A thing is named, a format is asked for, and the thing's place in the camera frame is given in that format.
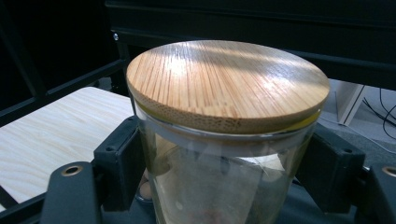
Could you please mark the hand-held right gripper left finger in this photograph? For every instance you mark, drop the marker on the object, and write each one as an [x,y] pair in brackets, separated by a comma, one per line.
[120,168]

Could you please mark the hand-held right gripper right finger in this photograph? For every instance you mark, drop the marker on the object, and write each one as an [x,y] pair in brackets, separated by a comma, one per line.
[336,174]

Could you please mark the tall glass jar wooden lid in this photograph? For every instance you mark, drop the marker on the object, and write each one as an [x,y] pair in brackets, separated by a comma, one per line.
[227,84]

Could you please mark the black metal shelf rack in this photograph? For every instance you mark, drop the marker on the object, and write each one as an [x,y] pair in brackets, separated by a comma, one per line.
[249,18]

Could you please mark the white furniture leg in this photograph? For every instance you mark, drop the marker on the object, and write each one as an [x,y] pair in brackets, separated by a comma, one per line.
[347,102]

